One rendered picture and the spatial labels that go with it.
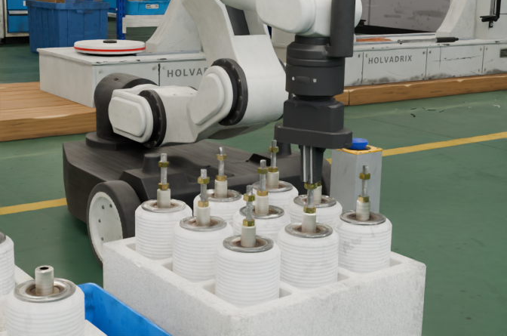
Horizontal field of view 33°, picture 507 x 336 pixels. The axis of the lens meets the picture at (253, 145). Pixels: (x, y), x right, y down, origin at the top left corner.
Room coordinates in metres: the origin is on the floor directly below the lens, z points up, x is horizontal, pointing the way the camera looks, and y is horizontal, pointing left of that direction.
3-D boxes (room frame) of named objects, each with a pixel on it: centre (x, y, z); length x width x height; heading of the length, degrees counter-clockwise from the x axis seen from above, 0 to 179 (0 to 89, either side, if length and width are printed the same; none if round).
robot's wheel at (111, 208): (1.73, 0.29, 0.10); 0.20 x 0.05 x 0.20; 36
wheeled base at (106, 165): (2.08, 0.22, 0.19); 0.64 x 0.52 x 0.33; 36
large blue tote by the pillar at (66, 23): (5.97, 1.32, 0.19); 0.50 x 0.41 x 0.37; 40
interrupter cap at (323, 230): (1.26, -0.09, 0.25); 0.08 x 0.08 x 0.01
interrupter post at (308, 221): (1.26, -0.09, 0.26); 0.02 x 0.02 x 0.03
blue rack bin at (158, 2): (6.65, 0.93, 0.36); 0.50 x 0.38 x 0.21; 37
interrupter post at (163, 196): (1.38, 0.15, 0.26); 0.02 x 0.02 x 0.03
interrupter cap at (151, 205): (1.38, 0.15, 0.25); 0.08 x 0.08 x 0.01
